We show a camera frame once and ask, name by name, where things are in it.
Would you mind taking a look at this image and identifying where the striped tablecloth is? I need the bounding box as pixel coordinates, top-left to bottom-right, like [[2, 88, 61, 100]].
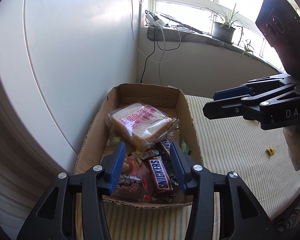
[[105, 95, 300, 239]]

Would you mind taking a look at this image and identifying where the open cardboard box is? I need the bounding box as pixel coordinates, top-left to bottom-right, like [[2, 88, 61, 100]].
[[74, 83, 203, 208]]

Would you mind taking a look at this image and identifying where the round yellow blue candy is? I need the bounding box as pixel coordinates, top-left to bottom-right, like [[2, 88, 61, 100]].
[[136, 149, 161, 160]]

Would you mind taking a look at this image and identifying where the bagged sliced bread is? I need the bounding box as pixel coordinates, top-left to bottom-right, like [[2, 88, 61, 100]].
[[107, 102, 179, 151]]

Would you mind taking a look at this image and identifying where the black patterned snack packet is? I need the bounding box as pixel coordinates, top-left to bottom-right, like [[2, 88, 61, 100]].
[[162, 160, 184, 204]]

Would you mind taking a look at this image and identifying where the green candy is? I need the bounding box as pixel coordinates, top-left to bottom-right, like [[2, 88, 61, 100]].
[[179, 139, 192, 155]]

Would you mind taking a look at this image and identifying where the white gloved right hand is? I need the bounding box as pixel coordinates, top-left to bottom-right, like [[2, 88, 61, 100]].
[[283, 125, 300, 171]]

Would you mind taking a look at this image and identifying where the Snickers bar English label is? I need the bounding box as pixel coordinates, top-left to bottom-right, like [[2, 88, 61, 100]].
[[148, 157, 173, 193]]

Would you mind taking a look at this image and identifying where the red clear chocolate snack bag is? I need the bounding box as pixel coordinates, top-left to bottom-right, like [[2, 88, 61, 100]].
[[113, 174, 152, 203]]

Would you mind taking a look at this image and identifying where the white refrigerator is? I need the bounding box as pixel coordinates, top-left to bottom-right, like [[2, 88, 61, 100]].
[[0, 0, 139, 172]]

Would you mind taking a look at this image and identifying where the Snickers bar Chinese label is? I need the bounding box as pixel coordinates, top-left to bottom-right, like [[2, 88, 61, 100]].
[[158, 138, 171, 158]]

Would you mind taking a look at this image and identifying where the white power strip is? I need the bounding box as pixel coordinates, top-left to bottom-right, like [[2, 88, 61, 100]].
[[145, 10, 165, 27]]

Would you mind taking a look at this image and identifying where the potted spider plant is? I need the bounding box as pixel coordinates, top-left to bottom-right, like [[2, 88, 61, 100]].
[[205, 3, 243, 44]]

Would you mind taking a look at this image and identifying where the black cable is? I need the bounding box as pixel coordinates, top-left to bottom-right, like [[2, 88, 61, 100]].
[[139, 10, 191, 84]]

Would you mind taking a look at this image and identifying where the small hanging plant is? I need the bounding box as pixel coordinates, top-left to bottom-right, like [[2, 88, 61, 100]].
[[240, 40, 254, 59]]

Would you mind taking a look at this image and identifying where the black device on windowsill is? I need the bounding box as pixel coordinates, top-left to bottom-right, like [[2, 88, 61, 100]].
[[159, 12, 203, 34]]

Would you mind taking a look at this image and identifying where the white cable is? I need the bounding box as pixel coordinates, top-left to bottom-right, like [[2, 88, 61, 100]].
[[130, 0, 183, 86]]

